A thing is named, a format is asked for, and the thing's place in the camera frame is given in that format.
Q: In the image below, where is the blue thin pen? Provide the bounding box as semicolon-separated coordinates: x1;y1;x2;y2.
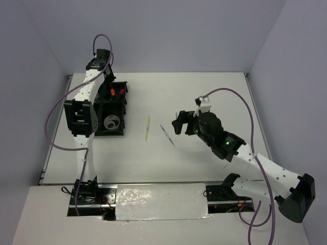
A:
160;124;176;147

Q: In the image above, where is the yellow thin pen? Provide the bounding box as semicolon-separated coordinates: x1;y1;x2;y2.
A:
145;116;151;141

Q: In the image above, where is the large brown tape roll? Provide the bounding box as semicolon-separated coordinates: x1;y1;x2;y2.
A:
103;115;121;130

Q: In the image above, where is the small clear tape roll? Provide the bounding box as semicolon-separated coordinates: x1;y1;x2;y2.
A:
106;121;117;130

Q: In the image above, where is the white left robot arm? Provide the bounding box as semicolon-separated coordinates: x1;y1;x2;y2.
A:
64;49;115;204

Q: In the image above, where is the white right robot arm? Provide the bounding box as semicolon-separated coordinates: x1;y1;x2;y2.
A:
172;111;315;223

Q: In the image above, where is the black four-compartment organizer tray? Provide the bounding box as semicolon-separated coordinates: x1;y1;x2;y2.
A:
74;81;129;137

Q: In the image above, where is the silver foil covered panel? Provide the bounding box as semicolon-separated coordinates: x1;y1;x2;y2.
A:
115;183;210;221

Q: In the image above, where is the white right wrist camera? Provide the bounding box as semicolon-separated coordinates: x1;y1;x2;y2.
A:
193;97;212;117

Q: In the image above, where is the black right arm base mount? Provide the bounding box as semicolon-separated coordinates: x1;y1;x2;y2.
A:
203;184;252;203

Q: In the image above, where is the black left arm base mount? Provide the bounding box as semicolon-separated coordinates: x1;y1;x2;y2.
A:
78;181;116;205

